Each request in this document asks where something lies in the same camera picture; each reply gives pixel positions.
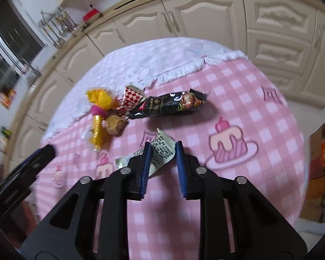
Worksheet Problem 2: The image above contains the small cream cabinet drawer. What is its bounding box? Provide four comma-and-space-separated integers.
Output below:
256, 62, 305, 96

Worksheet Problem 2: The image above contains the pink candy wrapper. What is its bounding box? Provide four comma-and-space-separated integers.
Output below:
90, 105, 110, 120

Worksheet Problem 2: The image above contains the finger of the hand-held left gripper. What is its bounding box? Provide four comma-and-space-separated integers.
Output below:
0, 144, 56, 185
0, 177, 34, 214

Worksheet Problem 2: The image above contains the large cream cabinet drawer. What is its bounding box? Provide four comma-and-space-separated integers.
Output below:
244, 0, 319, 42

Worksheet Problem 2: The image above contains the red plastic box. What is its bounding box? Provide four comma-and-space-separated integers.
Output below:
83, 9, 101, 23

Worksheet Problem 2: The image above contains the cream kitchen base cabinet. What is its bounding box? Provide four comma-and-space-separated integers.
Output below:
5, 0, 325, 168

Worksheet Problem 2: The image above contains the chrome sink faucet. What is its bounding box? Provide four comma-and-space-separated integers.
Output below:
22, 60, 42, 78

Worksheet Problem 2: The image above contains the metal utensil rack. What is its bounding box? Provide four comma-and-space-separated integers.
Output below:
38, 7, 79, 48

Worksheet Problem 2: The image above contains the brown cardboard box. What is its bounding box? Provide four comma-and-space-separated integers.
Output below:
301, 125, 325, 223

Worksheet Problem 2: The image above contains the pink checked tablecloth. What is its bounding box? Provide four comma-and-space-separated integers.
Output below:
32, 36, 310, 260

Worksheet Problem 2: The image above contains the yellow candy wrapper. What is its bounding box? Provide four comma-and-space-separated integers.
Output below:
86, 87, 119, 152

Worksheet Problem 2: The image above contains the medium cream cabinet drawer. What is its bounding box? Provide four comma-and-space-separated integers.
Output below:
248, 30, 313, 71

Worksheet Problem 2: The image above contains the kitchen window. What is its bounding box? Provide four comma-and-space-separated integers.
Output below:
0, 0, 46, 93

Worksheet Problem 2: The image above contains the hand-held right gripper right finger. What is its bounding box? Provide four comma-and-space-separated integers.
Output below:
175, 141, 308, 260

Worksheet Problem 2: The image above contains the red checkered wrapper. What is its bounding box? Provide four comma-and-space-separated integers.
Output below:
116, 83, 147, 114

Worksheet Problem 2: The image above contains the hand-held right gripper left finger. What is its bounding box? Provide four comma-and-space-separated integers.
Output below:
19, 141, 152, 260

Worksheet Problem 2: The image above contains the black snack packet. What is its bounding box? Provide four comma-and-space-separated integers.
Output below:
128, 88, 209, 120

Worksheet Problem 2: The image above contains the white and green wrapper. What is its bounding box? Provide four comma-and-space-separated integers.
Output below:
115, 128, 178, 178

